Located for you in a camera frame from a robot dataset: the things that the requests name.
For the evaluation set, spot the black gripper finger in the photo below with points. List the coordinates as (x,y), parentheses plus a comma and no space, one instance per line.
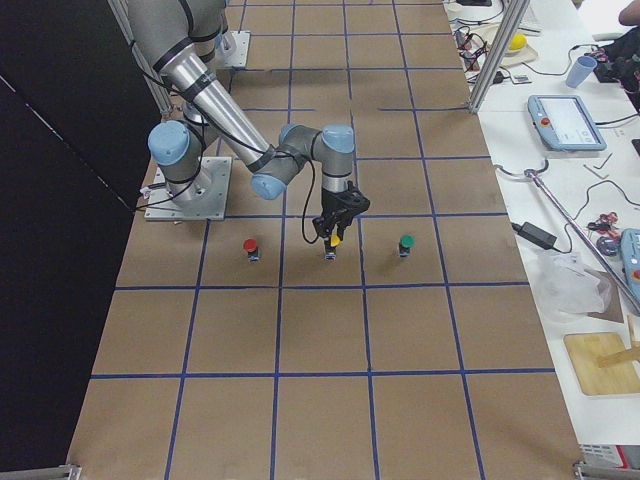
(324,233)
(341,228)

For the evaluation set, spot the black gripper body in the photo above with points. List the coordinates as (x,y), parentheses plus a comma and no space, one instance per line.
(331,203)

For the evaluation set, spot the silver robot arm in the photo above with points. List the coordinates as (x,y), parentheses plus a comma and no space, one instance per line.
(208,28)

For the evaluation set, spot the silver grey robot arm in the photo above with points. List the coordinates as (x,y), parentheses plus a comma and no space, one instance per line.
(179,40)

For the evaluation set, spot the green push button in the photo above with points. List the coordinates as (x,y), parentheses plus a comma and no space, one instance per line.
(406,242)

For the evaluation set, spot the red push button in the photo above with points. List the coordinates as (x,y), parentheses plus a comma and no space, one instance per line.
(251,247)

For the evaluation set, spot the black power adapter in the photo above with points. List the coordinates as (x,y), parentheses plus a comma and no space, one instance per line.
(537,236)

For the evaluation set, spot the clear plastic bag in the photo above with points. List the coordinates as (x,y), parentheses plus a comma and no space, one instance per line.
(565,284)

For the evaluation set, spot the blue teach pendant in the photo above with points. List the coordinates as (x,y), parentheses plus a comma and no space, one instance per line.
(630,254)
(564,123)

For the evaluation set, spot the yellow lemon toy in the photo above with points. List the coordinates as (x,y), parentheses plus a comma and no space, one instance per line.
(517,43)

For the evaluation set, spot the light blue plastic cup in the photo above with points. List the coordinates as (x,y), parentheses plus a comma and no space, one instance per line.
(582,67)

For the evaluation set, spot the wooden cutting board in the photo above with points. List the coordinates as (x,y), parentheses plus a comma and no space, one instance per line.
(602,363)

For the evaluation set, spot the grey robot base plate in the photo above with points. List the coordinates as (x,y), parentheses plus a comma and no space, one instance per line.
(204,198)

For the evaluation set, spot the second grey robot base plate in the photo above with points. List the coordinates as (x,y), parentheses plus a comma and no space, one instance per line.
(235,50)

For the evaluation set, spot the aluminium frame post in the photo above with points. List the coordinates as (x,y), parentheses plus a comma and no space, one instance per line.
(510,23)

